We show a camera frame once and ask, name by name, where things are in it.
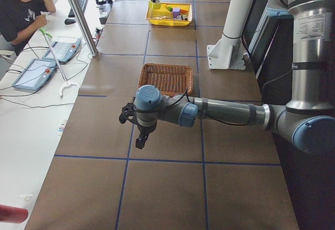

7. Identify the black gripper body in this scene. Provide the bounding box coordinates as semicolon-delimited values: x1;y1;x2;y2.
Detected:
137;124;157;138

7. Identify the yellow clear tape roll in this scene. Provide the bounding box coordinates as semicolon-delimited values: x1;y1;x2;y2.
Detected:
148;0;161;10

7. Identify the yellow plastic woven basket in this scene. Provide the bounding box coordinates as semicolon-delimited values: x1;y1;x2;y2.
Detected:
146;2;193;26

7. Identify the brown wicker basket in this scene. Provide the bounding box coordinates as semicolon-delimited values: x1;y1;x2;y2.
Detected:
138;63;193;96

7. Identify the purple toy block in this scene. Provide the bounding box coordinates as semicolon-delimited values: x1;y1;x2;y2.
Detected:
172;7;182;19

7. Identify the black keyboard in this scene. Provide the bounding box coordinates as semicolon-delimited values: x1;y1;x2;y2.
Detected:
68;0;88;18

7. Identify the black computer mouse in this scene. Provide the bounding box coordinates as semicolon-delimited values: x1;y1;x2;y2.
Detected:
64;18;76;25

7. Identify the white reacher grabber stick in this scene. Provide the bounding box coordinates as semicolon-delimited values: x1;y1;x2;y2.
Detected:
39;28;80;98

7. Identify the far teach pendant tablet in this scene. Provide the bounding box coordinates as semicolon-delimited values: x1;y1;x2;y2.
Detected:
48;36;81;64

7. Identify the teach pendant tablet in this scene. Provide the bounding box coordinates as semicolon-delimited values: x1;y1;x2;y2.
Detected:
12;59;57;91
48;36;81;64

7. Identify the near teach pendant tablet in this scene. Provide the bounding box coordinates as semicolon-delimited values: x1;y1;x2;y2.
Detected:
12;59;57;91

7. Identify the person in black shirt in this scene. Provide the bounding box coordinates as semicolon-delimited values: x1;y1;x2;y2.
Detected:
1;0;56;55

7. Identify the red cylinder object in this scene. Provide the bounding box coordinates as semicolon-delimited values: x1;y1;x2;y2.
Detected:
0;204;28;224

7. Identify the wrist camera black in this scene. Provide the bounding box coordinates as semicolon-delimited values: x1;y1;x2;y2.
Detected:
119;103;137;124

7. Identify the aluminium frame post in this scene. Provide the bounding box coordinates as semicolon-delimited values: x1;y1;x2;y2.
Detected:
68;0;99;57

